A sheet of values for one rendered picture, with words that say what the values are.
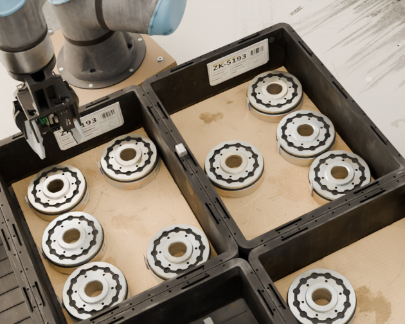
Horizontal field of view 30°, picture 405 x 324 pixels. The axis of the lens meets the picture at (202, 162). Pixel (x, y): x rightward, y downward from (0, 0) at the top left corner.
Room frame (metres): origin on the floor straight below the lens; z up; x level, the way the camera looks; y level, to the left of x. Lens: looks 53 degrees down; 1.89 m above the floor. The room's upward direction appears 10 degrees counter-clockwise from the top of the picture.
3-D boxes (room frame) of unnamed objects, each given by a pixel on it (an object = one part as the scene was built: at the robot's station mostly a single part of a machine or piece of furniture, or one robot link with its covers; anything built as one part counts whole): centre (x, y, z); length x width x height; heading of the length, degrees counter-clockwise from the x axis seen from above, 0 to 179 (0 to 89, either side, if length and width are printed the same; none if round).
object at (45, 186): (0.78, 0.26, 0.86); 0.05 x 0.05 x 0.01
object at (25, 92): (0.78, 0.21, 1.11); 0.09 x 0.08 x 0.12; 19
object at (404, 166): (0.79, -0.12, 0.92); 0.40 x 0.30 x 0.02; 18
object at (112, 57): (1.15, 0.17, 0.85); 0.15 x 0.15 x 0.10
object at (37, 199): (0.78, 0.26, 0.86); 0.10 x 0.10 x 0.01
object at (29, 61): (0.79, 0.21, 1.19); 0.08 x 0.08 x 0.05
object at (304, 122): (0.81, -0.19, 0.86); 0.05 x 0.05 x 0.01
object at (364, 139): (0.79, -0.12, 0.87); 0.40 x 0.30 x 0.11; 18
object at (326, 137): (0.81, -0.19, 0.86); 0.10 x 0.10 x 0.01
